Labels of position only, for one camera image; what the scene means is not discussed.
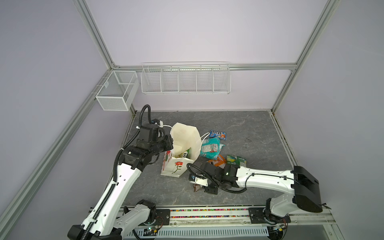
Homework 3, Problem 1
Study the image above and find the brown chocolate bar wrapper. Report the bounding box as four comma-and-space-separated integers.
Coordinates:
193, 184, 204, 192

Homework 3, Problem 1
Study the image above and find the white flower paper bag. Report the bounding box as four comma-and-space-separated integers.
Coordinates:
161, 123, 208, 178

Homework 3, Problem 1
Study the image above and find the yellow green fox's candy bag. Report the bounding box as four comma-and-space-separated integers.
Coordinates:
176, 148, 191, 158

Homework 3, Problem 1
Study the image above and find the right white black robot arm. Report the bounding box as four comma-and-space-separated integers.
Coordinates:
187, 163, 323, 225

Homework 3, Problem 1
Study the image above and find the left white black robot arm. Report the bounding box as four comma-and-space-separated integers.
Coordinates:
68, 105, 173, 240

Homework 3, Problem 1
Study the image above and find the orange snack packet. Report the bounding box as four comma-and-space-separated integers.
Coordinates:
208, 155, 227, 169

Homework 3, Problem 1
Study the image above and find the green snack packet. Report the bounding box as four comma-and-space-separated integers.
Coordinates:
226, 155, 247, 167

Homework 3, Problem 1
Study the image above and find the teal snack packet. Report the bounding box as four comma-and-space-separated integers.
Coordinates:
200, 138, 225, 160

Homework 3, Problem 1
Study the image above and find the blue m&m's candy packet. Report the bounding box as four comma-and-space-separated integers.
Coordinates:
209, 130, 227, 141

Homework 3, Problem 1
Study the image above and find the white mesh box basket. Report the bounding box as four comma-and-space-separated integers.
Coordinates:
96, 71, 140, 112

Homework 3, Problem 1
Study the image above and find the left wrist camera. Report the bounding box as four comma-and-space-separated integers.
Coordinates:
152, 119, 164, 128

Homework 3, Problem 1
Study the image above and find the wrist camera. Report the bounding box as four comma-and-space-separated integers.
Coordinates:
152, 119, 164, 128
189, 175, 209, 187

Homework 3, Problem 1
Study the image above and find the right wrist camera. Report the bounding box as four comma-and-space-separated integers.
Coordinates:
189, 175, 209, 187

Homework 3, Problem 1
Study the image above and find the white wire shelf basket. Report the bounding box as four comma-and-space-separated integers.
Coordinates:
141, 62, 232, 95

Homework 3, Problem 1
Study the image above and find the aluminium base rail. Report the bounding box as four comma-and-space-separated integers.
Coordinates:
78, 204, 346, 240

